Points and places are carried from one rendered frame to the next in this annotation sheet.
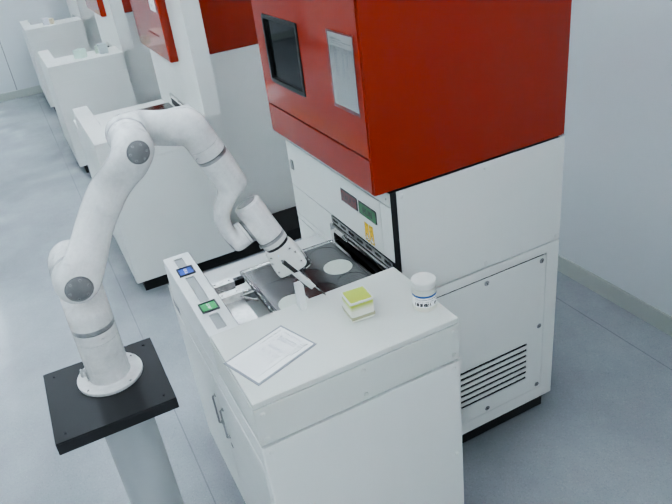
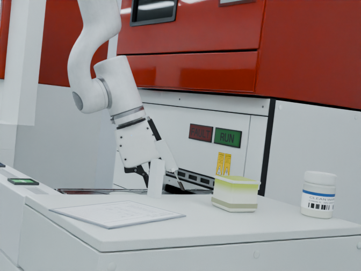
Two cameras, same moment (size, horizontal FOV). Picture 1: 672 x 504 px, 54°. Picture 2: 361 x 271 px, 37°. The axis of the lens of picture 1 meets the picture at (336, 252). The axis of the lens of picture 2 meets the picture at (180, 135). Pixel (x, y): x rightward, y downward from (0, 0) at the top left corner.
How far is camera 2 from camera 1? 1.06 m
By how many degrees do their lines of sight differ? 29
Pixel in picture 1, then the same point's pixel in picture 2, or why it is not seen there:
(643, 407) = not seen: outside the picture
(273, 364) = (128, 218)
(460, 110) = (344, 41)
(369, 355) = (267, 232)
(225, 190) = (96, 21)
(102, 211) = not seen: outside the picture
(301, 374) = (174, 230)
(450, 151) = (330, 81)
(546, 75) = not seen: outside the picture
